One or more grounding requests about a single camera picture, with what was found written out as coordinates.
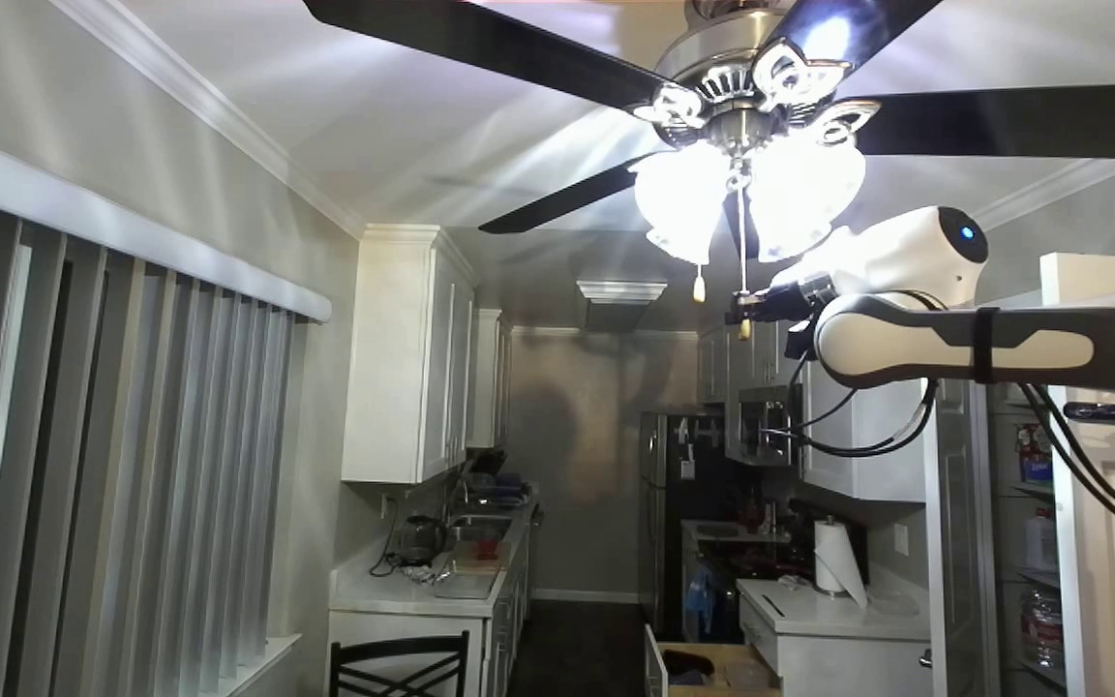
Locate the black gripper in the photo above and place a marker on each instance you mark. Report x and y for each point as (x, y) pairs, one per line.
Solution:
(779, 305)

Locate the long pull chain wooden knob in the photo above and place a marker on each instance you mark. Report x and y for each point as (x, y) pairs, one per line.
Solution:
(741, 246)

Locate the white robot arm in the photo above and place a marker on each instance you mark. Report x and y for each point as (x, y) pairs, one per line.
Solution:
(899, 305)

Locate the dark ceiling fan with lights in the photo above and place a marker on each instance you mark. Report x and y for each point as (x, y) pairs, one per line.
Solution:
(756, 74)

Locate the white upper cabinet right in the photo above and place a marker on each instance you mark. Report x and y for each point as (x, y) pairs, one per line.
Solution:
(864, 444)

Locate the black refrigerator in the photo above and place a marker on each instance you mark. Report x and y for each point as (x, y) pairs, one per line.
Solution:
(681, 479)

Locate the paper towel roll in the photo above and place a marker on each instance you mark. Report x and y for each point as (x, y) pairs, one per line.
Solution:
(833, 563)

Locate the white kitchen counter right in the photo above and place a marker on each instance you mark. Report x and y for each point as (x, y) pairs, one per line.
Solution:
(830, 643)

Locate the white kitchen counter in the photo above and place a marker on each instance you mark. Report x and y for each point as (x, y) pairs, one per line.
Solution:
(830, 643)
(481, 590)

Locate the white upper kitchen cabinets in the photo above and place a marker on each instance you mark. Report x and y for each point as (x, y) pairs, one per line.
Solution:
(411, 359)

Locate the white shelf unit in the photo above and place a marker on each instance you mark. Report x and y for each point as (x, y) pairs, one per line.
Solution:
(1085, 527)

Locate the white kitchen counter left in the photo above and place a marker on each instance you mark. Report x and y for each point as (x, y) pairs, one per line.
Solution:
(481, 590)

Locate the black chair back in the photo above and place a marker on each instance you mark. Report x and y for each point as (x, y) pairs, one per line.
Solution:
(399, 669)

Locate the grey vertical window blinds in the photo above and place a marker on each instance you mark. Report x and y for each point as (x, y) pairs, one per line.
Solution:
(143, 415)

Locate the short pull chain wooden knob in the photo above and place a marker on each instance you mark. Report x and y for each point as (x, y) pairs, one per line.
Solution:
(700, 284)

